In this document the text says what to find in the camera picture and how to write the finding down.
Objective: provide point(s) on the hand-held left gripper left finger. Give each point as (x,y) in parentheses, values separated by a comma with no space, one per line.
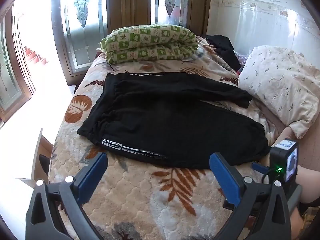
(93,172)

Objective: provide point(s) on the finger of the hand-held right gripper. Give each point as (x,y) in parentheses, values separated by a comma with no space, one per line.
(258,168)

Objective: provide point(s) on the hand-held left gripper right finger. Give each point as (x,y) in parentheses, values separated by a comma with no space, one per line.
(222,173)

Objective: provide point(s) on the black sweatshirt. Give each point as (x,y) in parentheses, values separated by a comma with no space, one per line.
(162,120)

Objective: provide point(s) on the leaf print quilted blanket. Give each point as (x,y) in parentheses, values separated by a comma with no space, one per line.
(150,200)

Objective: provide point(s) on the white twig print pillow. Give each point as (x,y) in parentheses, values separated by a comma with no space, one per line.
(282,87)

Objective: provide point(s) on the multicoloured cloth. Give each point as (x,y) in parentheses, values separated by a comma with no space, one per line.
(242,62)

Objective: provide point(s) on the dark clothes pile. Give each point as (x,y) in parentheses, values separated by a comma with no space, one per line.
(222,47)

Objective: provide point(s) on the stained glass window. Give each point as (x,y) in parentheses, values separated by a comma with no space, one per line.
(8,75)

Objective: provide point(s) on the green checked folded quilt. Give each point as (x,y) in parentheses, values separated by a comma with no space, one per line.
(147,42)

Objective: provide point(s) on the stained glass door panel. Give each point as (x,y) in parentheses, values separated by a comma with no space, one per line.
(172,2)
(82,30)

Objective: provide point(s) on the brown wooden door frame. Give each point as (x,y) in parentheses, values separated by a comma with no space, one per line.
(130,2)

